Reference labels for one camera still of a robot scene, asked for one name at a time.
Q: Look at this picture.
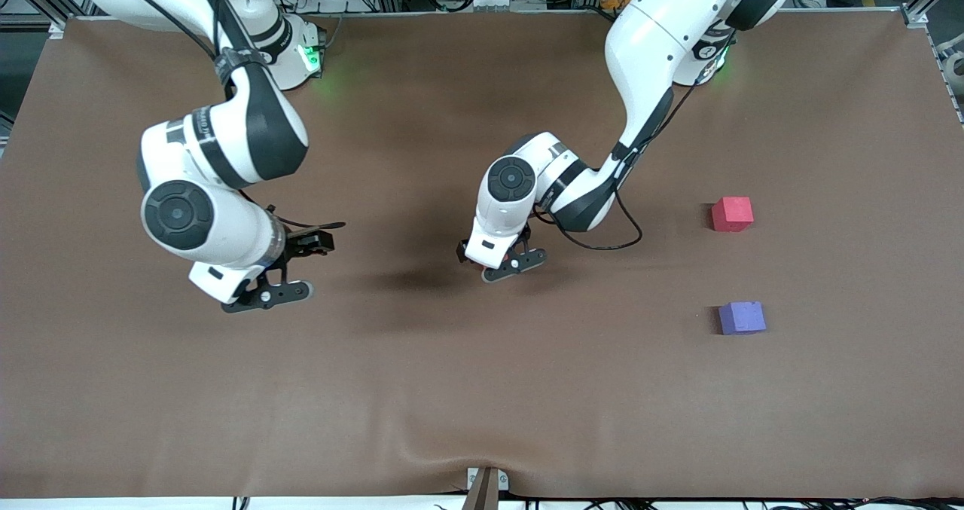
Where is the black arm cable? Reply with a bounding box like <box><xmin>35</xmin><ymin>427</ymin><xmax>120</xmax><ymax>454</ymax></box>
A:
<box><xmin>98</xmin><ymin>0</ymin><xmax>348</xmax><ymax>234</ymax></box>
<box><xmin>536</xmin><ymin>28</ymin><xmax>740</xmax><ymax>252</ymax></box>

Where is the large table cover mat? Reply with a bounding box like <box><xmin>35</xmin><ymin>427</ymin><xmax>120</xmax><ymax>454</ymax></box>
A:
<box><xmin>0</xmin><ymin>14</ymin><xmax>964</xmax><ymax>500</ymax></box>

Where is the red foam block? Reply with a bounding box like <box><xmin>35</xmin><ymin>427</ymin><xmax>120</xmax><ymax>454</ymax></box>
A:
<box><xmin>711</xmin><ymin>197</ymin><xmax>755</xmax><ymax>233</ymax></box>

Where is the purple foam block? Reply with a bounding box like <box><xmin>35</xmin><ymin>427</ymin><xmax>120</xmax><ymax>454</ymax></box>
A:
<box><xmin>718</xmin><ymin>301</ymin><xmax>767</xmax><ymax>336</ymax></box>

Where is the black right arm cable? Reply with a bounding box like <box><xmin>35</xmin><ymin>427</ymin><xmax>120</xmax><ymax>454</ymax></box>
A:
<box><xmin>98</xmin><ymin>0</ymin><xmax>348</xmax><ymax>234</ymax></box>

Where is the metal table edge clamp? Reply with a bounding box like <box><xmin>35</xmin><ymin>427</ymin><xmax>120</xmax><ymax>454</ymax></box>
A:
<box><xmin>466</xmin><ymin>466</ymin><xmax>510</xmax><ymax>510</ymax></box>

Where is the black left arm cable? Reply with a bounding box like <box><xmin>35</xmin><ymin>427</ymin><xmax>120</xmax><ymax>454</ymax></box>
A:
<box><xmin>536</xmin><ymin>28</ymin><xmax>740</xmax><ymax>252</ymax></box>

